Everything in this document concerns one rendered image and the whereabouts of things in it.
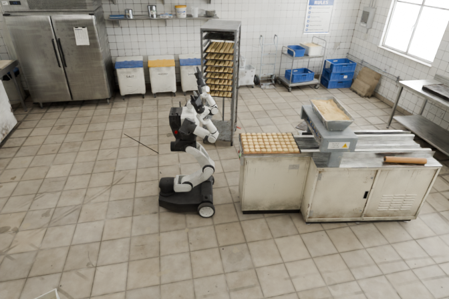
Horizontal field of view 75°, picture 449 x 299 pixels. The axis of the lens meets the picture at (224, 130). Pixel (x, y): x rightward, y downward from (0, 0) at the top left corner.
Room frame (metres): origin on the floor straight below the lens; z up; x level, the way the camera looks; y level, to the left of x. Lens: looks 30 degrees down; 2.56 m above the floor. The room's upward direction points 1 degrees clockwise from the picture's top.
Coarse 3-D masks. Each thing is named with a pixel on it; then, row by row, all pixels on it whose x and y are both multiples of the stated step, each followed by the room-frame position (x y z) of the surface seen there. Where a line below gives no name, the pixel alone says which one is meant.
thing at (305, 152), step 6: (306, 150) 2.49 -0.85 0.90; (312, 150) 2.50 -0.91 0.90; (318, 150) 2.50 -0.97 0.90; (360, 150) 2.52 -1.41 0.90; (366, 150) 2.52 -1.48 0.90; (372, 150) 2.52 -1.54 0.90; (378, 150) 2.52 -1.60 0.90; (384, 150) 2.53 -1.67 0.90; (390, 150) 2.53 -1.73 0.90; (396, 150) 2.53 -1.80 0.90; (402, 150) 2.54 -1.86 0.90; (408, 150) 2.54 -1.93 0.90; (414, 150) 2.55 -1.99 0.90; (420, 150) 2.55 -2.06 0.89; (426, 150) 2.55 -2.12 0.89; (246, 156) 2.44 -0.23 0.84; (252, 156) 2.45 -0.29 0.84; (258, 156) 2.45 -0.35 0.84; (264, 156) 2.45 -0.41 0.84
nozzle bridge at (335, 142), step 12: (312, 108) 2.91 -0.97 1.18; (312, 120) 2.63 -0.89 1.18; (312, 132) 2.65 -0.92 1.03; (324, 132) 2.39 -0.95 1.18; (336, 132) 2.39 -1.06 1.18; (348, 132) 2.40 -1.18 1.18; (324, 144) 2.28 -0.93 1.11; (336, 144) 2.29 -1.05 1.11; (348, 144) 2.30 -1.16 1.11; (336, 156) 2.29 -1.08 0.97
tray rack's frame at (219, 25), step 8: (208, 24) 4.17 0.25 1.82; (216, 24) 4.18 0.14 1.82; (224, 24) 4.20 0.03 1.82; (232, 24) 4.21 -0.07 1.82; (240, 24) 4.29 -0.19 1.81; (240, 32) 4.46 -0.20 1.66; (240, 40) 4.46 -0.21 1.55; (240, 48) 4.47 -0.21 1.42; (216, 120) 4.51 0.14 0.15; (224, 120) 4.51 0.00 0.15; (216, 128) 4.22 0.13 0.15; (224, 128) 4.23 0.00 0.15; (224, 136) 3.97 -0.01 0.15
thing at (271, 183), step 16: (256, 160) 2.44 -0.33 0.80; (272, 160) 2.45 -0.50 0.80; (288, 160) 2.46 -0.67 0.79; (304, 160) 2.47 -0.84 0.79; (240, 176) 2.68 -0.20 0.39; (256, 176) 2.44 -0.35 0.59; (272, 176) 2.45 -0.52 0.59; (288, 176) 2.46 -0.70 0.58; (304, 176) 2.47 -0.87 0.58; (240, 192) 2.60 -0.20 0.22; (256, 192) 2.44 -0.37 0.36; (272, 192) 2.45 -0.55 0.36; (288, 192) 2.46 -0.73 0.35; (256, 208) 2.44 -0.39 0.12; (272, 208) 2.45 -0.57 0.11; (288, 208) 2.47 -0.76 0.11
